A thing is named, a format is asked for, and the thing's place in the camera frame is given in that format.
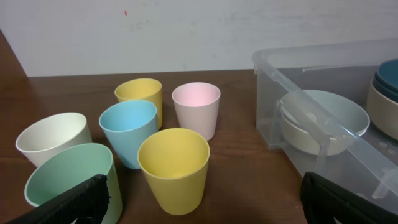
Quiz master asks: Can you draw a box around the light blue cup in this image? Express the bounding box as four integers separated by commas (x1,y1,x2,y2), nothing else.
99,100,158,169

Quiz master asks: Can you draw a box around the white small bowl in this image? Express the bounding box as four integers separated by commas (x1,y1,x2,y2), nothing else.
279,89,371,156

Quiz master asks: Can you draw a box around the cream white cup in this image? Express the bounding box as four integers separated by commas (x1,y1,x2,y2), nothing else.
16,112,92,167

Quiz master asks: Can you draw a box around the pink cup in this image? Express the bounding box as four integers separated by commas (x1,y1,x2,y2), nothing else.
172,82,221,141

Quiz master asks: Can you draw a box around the dark blue bowl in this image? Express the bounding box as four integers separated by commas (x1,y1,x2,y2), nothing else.
376,59,398,92
372,74,398,103

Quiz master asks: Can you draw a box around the yellow cup near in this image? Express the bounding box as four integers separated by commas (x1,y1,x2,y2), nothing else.
137,128,210,215

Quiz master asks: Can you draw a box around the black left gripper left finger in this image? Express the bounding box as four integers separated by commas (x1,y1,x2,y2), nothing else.
8,174,111,224

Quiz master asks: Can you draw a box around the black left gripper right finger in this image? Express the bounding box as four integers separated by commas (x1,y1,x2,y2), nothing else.
300,172,397,224

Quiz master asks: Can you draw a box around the mint green cup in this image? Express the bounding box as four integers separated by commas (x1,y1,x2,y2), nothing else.
24,143,123,224

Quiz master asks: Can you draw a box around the clear plastic storage container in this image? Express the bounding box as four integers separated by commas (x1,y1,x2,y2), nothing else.
252,39,397,213

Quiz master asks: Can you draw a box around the beige large bowl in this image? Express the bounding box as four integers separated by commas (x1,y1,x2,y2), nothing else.
366,81,397,140

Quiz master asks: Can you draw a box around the yellow cup far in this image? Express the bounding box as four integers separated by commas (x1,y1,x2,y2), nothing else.
114,78,163,129

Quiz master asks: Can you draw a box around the yellow cup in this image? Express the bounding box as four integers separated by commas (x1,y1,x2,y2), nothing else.
114,78,163,129
137,128,210,215

